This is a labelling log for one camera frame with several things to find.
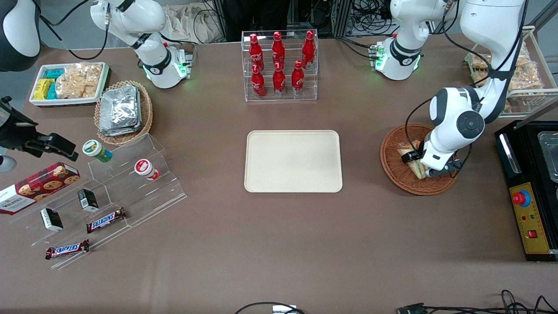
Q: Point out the red tartan cookie box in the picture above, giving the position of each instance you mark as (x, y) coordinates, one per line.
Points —
(39, 187)

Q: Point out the teal snack packet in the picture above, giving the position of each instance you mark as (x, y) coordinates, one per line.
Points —
(55, 73)
(52, 90)

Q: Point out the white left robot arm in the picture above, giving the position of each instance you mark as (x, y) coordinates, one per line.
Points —
(457, 117)

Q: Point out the red emergency stop button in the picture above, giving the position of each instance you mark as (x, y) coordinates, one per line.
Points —
(520, 198)

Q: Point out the green lidded snack cup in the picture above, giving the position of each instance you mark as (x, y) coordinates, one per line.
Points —
(96, 150)

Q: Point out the small black box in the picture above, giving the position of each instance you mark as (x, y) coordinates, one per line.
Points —
(88, 199)
(51, 219)

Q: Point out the light wicker basket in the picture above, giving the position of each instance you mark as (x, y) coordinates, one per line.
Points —
(146, 113)

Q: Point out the metal pan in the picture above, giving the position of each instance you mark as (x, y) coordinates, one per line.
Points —
(550, 152)

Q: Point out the clear bag of crackers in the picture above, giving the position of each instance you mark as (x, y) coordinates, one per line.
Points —
(78, 80)

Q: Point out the silver foil packet stack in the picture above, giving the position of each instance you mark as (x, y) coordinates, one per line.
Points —
(120, 109)

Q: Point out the brown Snickers bar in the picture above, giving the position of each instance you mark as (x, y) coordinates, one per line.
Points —
(67, 249)
(106, 220)

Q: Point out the clear acrylic stepped display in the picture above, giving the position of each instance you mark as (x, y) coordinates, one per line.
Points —
(144, 196)

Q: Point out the clear acrylic bottle rack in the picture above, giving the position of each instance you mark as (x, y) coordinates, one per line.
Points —
(287, 98)

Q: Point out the triangle sandwich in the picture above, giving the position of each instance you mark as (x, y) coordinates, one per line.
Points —
(417, 169)

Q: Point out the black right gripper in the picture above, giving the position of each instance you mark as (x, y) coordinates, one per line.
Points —
(13, 136)

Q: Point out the red cola bottle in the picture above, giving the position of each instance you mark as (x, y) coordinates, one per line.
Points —
(255, 52)
(278, 50)
(258, 85)
(297, 80)
(279, 83)
(308, 50)

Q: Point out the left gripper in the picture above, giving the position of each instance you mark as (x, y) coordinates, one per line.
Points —
(411, 155)

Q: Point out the red lidded snack cup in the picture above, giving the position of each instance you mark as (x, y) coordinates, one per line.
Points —
(146, 169)

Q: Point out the aluminium frame post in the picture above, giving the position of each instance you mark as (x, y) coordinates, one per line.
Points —
(342, 17)

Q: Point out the beige cloth bag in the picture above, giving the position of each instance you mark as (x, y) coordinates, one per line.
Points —
(192, 22)

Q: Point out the white rectangular snack tray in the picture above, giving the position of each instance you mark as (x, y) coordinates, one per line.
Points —
(69, 102)

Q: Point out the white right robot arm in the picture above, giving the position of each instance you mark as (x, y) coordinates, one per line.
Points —
(152, 52)

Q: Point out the brown wicker basket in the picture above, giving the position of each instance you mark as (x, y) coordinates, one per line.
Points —
(396, 174)

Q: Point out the black control box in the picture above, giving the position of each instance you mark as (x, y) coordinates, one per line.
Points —
(529, 165)

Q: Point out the beige plastic tray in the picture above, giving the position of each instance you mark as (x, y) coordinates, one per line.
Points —
(292, 161)

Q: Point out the yellow snack packet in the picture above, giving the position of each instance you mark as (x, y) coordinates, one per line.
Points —
(42, 89)

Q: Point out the white plug adapter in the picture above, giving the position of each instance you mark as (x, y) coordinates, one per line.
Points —
(284, 309)

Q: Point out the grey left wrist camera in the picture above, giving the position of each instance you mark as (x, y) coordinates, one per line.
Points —
(444, 169)

